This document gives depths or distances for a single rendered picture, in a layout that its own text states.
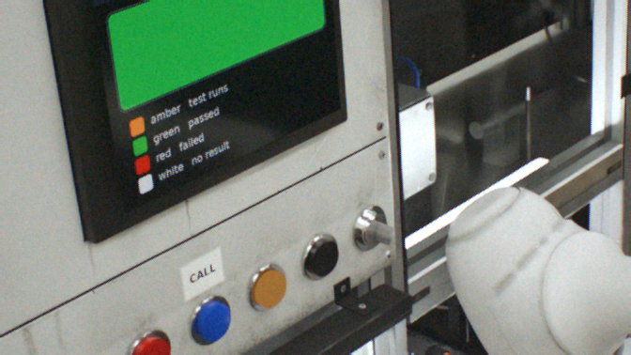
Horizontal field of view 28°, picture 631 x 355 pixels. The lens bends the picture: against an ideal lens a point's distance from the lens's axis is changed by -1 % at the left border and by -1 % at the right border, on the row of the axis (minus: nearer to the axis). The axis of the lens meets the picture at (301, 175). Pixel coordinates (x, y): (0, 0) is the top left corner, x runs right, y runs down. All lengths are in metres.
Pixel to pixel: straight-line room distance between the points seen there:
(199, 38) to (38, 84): 0.12
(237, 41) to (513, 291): 0.30
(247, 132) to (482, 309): 0.25
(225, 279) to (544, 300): 0.25
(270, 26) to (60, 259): 0.22
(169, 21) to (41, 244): 0.17
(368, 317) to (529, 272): 0.14
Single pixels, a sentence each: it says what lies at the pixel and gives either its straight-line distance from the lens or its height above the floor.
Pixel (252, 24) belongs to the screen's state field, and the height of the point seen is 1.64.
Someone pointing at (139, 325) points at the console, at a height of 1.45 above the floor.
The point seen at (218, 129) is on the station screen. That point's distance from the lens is 0.89.
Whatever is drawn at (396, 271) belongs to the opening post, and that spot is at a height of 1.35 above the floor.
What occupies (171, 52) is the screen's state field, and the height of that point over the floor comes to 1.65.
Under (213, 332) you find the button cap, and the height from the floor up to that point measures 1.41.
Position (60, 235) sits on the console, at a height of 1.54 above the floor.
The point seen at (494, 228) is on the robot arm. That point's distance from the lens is 1.01.
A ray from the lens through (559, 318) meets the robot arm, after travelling 1.00.
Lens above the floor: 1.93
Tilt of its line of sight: 26 degrees down
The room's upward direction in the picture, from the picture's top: 5 degrees counter-clockwise
